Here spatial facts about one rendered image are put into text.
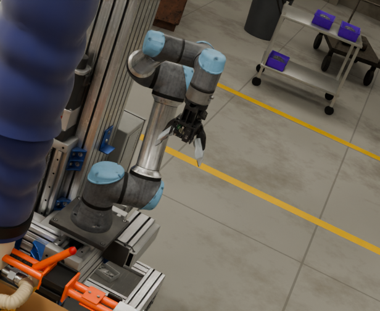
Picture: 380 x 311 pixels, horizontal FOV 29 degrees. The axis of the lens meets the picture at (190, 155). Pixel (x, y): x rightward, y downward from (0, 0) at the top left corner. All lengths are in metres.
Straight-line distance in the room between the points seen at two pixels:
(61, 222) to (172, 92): 0.60
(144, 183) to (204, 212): 2.57
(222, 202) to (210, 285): 1.03
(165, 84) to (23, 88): 0.80
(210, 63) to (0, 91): 0.59
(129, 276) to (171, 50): 1.97
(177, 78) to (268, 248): 2.68
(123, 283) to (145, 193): 1.33
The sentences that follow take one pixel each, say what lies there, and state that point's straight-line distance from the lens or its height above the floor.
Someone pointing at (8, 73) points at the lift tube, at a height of 1.76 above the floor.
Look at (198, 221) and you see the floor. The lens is 5.02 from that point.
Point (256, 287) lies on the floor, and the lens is 4.65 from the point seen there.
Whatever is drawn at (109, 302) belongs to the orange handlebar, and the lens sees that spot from 2.16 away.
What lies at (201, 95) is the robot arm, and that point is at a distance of 2.14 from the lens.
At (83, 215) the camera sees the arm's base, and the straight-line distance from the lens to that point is 2.66.
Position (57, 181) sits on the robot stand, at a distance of 2.80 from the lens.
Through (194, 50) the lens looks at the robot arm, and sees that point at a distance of 2.20.
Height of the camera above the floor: 2.52
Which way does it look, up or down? 26 degrees down
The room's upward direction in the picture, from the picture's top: 21 degrees clockwise
